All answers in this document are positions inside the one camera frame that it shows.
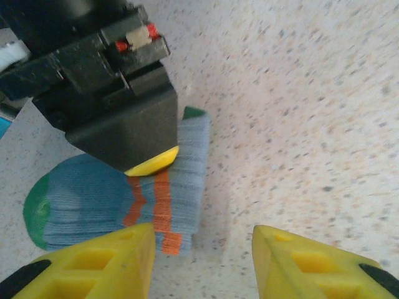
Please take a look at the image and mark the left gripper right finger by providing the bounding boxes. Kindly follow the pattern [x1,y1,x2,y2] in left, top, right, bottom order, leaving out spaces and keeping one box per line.
[251,224,399,299]

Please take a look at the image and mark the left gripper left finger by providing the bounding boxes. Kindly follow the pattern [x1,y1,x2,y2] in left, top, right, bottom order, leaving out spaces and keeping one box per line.
[0,222,156,299]

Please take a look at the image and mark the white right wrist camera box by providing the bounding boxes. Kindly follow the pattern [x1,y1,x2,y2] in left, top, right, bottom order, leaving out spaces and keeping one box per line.
[0,40,31,72]

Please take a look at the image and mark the blue sock orange stripes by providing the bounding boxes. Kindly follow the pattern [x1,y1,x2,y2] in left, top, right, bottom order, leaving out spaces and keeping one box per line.
[22,105,211,258]

